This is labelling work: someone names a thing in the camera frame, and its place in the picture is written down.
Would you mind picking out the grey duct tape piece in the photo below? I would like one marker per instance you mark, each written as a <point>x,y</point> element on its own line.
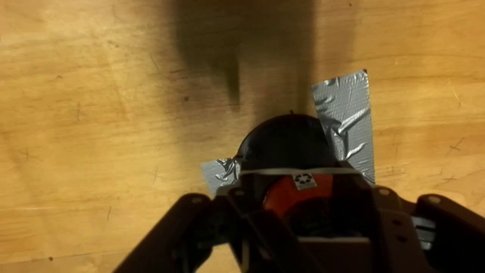
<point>222,175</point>
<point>349,116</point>

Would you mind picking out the black upside-down cup orange band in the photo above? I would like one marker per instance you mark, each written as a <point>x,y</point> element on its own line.
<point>290,145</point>

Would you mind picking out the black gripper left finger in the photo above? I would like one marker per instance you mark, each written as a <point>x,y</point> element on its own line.
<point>191,228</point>

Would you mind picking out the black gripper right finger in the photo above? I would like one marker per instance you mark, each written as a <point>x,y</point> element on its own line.
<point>404,222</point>

